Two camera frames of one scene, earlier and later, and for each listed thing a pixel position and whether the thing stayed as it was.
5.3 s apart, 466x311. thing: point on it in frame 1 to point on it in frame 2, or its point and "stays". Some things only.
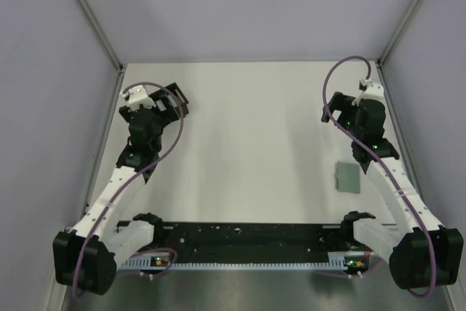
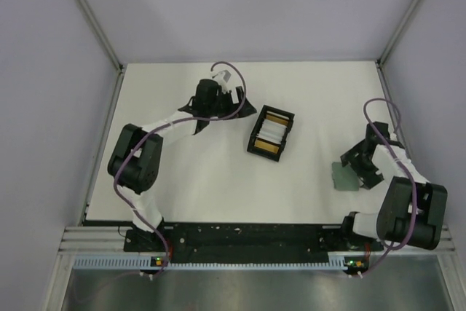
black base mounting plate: x=257 y=239 stays
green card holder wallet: x=347 y=177 stays
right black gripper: x=341 y=103 to x=368 y=178
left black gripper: x=167 y=115 to x=227 y=96
